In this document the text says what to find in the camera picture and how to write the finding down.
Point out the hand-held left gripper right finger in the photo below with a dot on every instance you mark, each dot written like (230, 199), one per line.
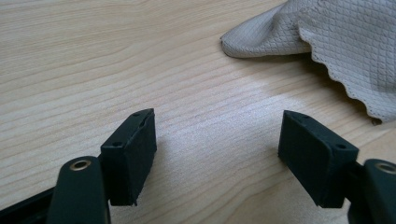
(314, 161)

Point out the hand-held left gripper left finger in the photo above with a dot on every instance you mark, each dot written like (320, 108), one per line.
(129, 161)

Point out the grey textured cleaning cloth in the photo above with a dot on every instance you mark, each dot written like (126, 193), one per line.
(348, 37)

